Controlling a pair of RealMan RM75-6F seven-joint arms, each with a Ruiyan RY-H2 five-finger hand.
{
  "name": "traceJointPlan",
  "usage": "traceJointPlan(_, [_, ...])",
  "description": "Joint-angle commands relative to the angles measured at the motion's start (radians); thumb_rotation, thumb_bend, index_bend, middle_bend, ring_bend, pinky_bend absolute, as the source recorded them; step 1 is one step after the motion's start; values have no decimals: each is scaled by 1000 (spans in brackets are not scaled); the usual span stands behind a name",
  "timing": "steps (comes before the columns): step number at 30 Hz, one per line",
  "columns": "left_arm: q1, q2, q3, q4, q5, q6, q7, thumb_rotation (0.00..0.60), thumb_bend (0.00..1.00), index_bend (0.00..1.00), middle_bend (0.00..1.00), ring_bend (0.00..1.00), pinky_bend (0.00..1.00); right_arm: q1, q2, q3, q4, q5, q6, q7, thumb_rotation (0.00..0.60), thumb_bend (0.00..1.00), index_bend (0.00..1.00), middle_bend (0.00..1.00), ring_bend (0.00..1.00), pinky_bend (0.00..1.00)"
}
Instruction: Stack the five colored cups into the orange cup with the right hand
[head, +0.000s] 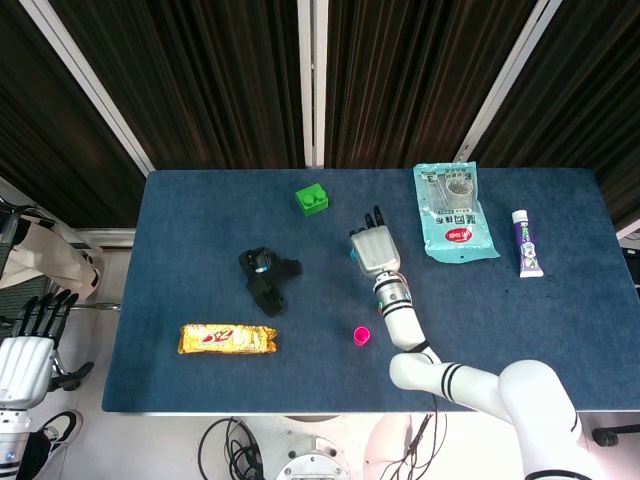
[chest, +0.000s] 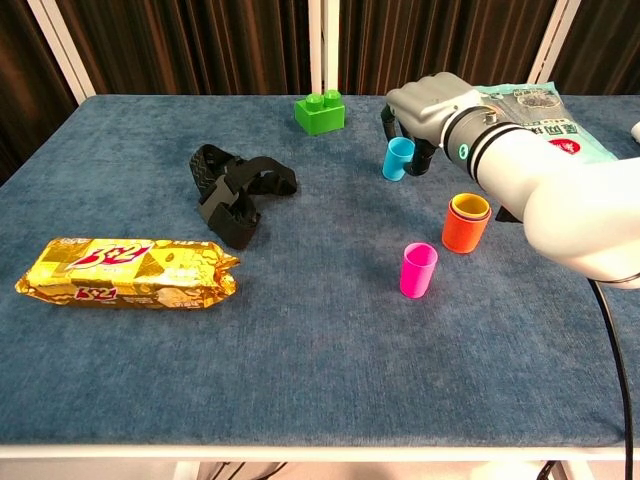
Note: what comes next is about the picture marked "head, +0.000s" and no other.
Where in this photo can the white frame post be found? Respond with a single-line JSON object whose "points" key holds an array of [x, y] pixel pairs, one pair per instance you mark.
{"points": [[85, 75], [505, 75], [312, 75]]}

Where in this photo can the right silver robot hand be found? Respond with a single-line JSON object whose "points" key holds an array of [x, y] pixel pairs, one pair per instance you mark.
{"points": [[375, 250]]}

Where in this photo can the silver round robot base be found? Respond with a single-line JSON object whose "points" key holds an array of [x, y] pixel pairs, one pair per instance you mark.
{"points": [[312, 465]]}

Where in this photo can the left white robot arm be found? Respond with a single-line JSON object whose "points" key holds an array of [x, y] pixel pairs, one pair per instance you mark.
{"points": [[12, 440]]}

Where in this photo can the light blue plastic cup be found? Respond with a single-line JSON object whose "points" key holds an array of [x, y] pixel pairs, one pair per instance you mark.
{"points": [[353, 254]]}

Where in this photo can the gold biscuit packet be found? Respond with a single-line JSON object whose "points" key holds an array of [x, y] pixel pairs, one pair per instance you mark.
{"points": [[225, 340]]}

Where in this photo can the purple tube with white cap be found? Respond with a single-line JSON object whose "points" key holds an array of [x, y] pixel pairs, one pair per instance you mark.
{"points": [[527, 250]]}

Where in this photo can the white table frame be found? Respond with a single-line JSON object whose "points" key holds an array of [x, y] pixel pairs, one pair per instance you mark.
{"points": [[250, 413]]}

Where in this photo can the blue velvet table cover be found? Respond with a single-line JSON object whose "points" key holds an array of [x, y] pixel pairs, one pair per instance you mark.
{"points": [[200, 380]]}

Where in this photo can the black caster wheel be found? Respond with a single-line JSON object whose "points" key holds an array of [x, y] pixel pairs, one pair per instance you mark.
{"points": [[606, 436]]}

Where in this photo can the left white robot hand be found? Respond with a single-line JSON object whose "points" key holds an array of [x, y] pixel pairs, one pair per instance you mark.
{"points": [[25, 370]]}

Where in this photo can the green toy building block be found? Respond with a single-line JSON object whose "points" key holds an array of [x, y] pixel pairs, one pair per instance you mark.
{"points": [[312, 200]]}

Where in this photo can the pink plastic cup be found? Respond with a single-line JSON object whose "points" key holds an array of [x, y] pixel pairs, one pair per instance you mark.
{"points": [[361, 336]]}

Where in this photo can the dark brown pleated curtain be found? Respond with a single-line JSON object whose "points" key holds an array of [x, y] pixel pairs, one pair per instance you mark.
{"points": [[225, 75]]}

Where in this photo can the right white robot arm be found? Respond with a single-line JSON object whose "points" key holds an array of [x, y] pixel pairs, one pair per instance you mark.
{"points": [[405, 325]]}

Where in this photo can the teal cleaning cloth package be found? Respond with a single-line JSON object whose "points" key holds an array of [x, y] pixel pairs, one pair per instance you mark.
{"points": [[450, 220]]}

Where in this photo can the black and white sneaker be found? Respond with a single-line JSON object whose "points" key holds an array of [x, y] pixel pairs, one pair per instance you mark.
{"points": [[65, 430]]}

